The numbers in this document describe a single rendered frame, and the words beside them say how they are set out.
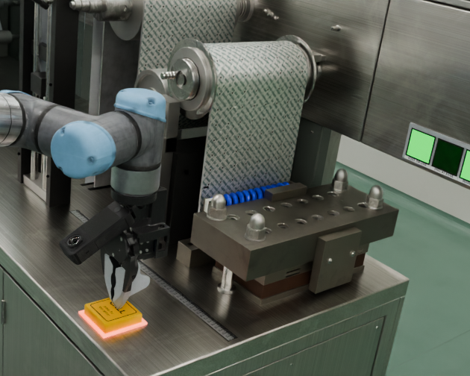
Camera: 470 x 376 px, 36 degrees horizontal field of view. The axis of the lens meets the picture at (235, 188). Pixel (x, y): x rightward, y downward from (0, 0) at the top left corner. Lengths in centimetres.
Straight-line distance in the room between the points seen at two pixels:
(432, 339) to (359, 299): 172
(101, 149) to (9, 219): 60
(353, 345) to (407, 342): 158
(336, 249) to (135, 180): 44
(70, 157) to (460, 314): 258
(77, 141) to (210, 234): 40
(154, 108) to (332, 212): 50
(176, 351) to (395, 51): 69
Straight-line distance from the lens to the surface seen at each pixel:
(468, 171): 134
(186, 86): 131
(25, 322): 149
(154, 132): 106
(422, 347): 305
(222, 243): 126
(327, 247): 132
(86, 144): 96
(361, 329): 147
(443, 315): 331
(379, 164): 448
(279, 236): 127
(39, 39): 159
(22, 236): 148
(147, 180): 109
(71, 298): 128
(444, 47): 136
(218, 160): 136
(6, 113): 101
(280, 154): 147
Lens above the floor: 158
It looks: 22 degrees down
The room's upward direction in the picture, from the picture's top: 8 degrees clockwise
